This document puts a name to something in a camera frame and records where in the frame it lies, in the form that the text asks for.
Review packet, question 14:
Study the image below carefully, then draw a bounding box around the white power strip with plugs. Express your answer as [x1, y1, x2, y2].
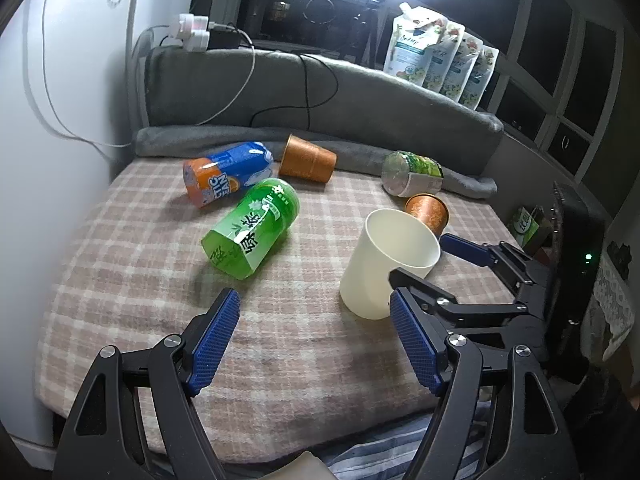
[167, 13, 212, 54]

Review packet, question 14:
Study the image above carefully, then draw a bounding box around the green drink can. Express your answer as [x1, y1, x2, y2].
[200, 178, 301, 280]

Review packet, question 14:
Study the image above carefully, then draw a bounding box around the large orange paper cup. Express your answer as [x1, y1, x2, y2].
[278, 133, 338, 184]

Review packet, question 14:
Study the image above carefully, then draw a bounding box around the grey blanket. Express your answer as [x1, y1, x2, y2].
[134, 47, 504, 199]

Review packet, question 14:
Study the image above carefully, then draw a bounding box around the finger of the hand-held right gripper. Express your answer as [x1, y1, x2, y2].
[440, 233, 552, 307]
[388, 268, 545, 348]

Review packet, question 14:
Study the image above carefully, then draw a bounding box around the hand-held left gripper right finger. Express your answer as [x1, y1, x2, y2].
[389, 287, 583, 480]

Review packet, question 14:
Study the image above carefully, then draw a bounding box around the small green box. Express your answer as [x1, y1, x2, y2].
[509, 205, 545, 257]

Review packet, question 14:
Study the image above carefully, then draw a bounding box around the long white cable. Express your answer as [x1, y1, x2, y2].
[41, 0, 151, 150]

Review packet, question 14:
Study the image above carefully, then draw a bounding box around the white cabinet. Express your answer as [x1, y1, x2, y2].
[0, 0, 147, 461]

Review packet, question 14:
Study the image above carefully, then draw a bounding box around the black power adapter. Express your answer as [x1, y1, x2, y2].
[208, 29, 252, 51]

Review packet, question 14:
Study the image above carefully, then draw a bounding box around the white floral refill pouch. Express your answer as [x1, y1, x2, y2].
[451, 32, 484, 102]
[384, 2, 449, 87]
[427, 20, 467, 94]
[467, 45, 501, 111]

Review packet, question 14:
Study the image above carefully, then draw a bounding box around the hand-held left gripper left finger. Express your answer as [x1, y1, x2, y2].
[52, 287, 241, 480]

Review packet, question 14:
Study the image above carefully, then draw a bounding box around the small orange paper cup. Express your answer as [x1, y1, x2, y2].
[404, 193, 450, 239]

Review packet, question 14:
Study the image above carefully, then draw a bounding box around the cream white cup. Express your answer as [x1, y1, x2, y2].
[339, 208, 442, 321]

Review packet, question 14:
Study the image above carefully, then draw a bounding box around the orange and blue drink can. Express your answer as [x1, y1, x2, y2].
[182, 141, 275, 209]

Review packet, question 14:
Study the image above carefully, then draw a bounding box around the clear bottle with green label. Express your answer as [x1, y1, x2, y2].
[381, 150, 445, 198]

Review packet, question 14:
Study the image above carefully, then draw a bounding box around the white lace cloth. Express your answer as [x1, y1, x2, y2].
[584, 249, 639, 363]

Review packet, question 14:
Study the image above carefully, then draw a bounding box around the black tripod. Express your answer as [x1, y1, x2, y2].
[342, 0, 383, 67]

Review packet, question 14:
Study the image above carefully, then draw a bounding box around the striped cloth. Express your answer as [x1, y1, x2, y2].
[319, 399, 493, 480]

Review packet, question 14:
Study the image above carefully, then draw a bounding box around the white flat object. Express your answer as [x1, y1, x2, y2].
[264, 452, 337, 480]

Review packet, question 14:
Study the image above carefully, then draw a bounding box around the black cable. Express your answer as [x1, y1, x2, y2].
[249, 51, 341, 132]

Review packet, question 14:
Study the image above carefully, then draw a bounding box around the beige plaid blanket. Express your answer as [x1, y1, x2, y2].
[37, 156, 527, 467]

